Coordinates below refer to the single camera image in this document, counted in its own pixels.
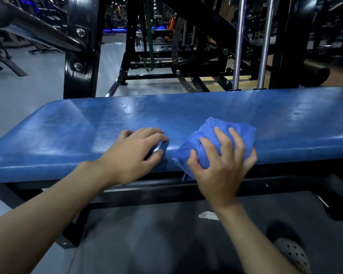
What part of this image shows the person's white shoe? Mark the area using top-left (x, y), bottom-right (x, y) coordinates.
top-left (274, 238), bottom-right (311, 274)

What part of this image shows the person's right forearm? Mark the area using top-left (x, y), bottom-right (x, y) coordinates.
top-left (214, 202), bottom-right (301, 274)

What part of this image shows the green resistance band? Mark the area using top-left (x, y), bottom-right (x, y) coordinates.
top-left (143, 0), bottom-right (155, 72)

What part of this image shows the person's right hand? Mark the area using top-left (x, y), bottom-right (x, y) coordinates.
top-left (186, 127), bottom-right (258, 210)

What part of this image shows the black gym machine frame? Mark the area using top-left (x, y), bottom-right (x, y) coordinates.
top-left (63, 0), bottom-right (105, 99)
top-left (105, 0), bottom-right (272, 97)

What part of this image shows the chrome guide rod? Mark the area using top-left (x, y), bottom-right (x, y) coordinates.
top-left (254, 0), bottom-right (276, 90)
top-left (231, 0), bottom-right (248, 91)

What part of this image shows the blue bench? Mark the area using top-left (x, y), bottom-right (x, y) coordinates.
top-left (0, 87), bottom-right (343, 249)

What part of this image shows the white crumpled paper scrap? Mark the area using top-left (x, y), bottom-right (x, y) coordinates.
top-left (199, 211), bottom-right (219, 221)

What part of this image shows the black machine upright column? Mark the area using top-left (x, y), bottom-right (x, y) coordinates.
top-left (268, 0), bottom-right (318, 89)

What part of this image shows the person's left hand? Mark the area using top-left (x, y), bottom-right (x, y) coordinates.
top-left (98, 127), bottom-right (169, 187)

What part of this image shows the black roller pad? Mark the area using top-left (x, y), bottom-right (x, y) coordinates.
top-left (301, 59), bottom-right (331, 88)

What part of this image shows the person's left forearm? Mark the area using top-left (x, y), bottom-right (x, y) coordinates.
top-left (0, 161), bottom-right (115, 274)

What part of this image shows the grey perforated adjustment plate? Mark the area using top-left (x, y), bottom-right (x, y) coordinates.
top-left (171, 17), bottom-right (199, 93)

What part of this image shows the blue microfibre cloth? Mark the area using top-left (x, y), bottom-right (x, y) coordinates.
top-left (171, 116), bottom-right (257, 182)

